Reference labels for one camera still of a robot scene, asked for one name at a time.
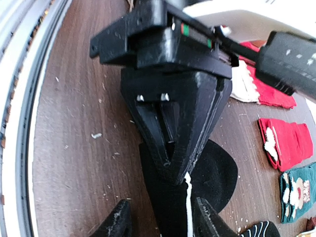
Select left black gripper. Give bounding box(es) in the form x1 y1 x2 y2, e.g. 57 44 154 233
89 0 239 79

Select black thin striped sock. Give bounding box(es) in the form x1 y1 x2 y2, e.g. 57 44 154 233
239 221 280 237

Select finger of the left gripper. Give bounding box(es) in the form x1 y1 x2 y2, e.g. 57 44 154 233
170 72 232 185
120 68 198 178

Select red sock beige cuff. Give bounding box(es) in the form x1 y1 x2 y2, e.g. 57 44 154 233
231 56 297 109

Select dark green reindeer sock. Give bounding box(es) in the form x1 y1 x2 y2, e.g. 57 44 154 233
279 162 316 224

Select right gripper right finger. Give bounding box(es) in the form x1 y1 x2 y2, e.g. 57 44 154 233
193 197 238 237

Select black sock white cuff stripes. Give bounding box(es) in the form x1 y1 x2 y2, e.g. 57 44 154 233
139 140 238 237

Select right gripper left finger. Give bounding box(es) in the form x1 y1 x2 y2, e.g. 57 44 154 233
90 199 132 237

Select red folded sock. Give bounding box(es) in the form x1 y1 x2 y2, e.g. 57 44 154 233
258 118 314 172

